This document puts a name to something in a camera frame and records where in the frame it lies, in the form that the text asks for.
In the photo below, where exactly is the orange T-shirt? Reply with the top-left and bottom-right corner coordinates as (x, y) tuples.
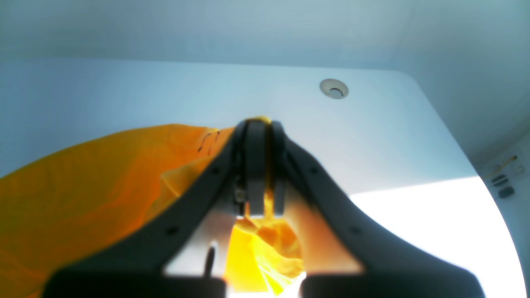
(0, 116), (307, 298)

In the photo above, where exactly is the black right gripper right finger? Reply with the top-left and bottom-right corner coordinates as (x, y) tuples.
(271, 121), (484, 298)

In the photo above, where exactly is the left table grommet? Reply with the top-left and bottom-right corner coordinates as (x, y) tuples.
(319, 79), (349, 99)

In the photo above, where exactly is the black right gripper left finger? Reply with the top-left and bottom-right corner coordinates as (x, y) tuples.
(43, 119), (271, 298)

